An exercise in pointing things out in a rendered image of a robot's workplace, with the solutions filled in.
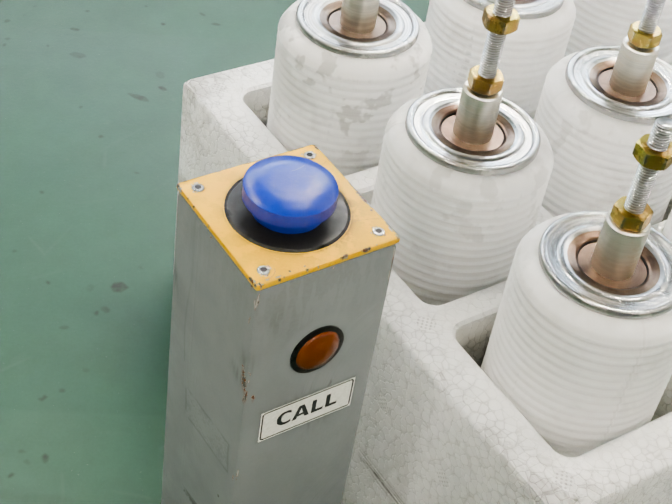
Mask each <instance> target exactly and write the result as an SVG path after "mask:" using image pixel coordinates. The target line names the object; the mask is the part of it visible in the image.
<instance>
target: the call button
mask: <svg viewBox="0 0 672 504"><path fill-rule="evenodd" d="M338 191H339V188H338V184H337V181H336V179H335V177H334V176H333V175H332V173H331V172H330V171H329V170H327V169H326V168H325V167H323V166H322V165H320V164H319V163H316V162H314V161H312V160H309V159H306V158H303V157H298V156H291V155H280V156H272V157H268V158H265V159H262V160H260V161H258V162H256V163H254V164H253V165H252V166H250V167H249V169H248V170H247V171H246V173H245V175H244V178H243V186H242V199H243V202H244V204H245V206H246V208H247V209H248V210H249V211H250V212H251V213H252V215H253V217H254V218H255V219H256V220H257V222H259V223H260V224H261V225H263V226H264V227H266V228H268V229H270V230H272V231H276V232H279V233H285V234H299V233H305V232H308V231H311V230H313V229H315V228H316V227H318V226H319V225H320V224H321V223H322V222H324V221H325V220H327V219H328V218H329V217H330V216H331V215H332V214H333V212H334V210H335V208H336V204H337V198H338Z"/></svg>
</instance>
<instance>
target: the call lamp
mask: <svg viewBox="0 0 672 504"><path fill-rule="evenodd" d="M339 343H340V337H339V335H338V334H337V333H336V332H333V331H327V332H323V333H320V334H318V335H316V336H314V337H312V338H311V339H310V340H308V341H307V342H306V343H305V344H304V345H303V347H302V348H301V349H300V351H299V353H298V355H297V358H296V364H297V366H298V367H299V368H300V369H303V370H310V369H314V368H318V367H320V366H322V365H323V364H325V363H326V362H328V361H329V360H330V359H331V358H332V357H333V355H334V354H335V352H336V351H337V349H338V346H339Z"/></svg>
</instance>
